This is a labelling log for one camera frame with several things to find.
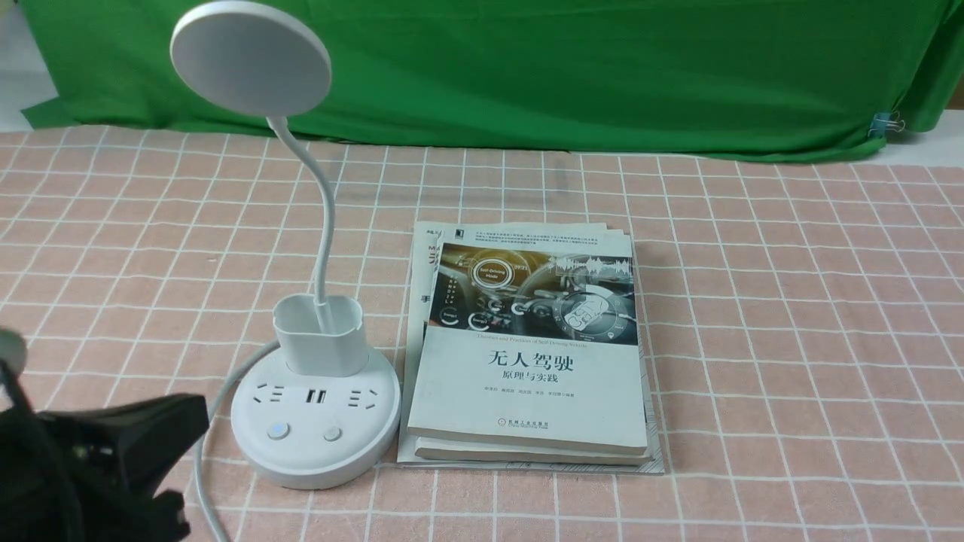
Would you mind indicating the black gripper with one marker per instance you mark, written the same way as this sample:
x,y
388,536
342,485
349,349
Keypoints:
x,y
116,461

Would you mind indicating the white desk lamp with base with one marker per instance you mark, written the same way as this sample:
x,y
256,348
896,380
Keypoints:
x,y
321,405

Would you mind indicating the bottom thin booklet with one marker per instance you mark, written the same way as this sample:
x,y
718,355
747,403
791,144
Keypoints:
x,y
413,301

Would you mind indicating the top self-driving textbook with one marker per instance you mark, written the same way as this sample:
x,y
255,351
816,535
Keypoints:
x,y
527,376

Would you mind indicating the pink checkered tablecloth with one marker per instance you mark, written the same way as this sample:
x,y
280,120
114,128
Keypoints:
x,y
802,324

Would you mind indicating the green backdrop cloth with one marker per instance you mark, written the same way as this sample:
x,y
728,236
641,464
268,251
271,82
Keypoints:
x,y
759,81

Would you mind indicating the blue binder clip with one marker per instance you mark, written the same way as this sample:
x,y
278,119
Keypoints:
x,y
885,122

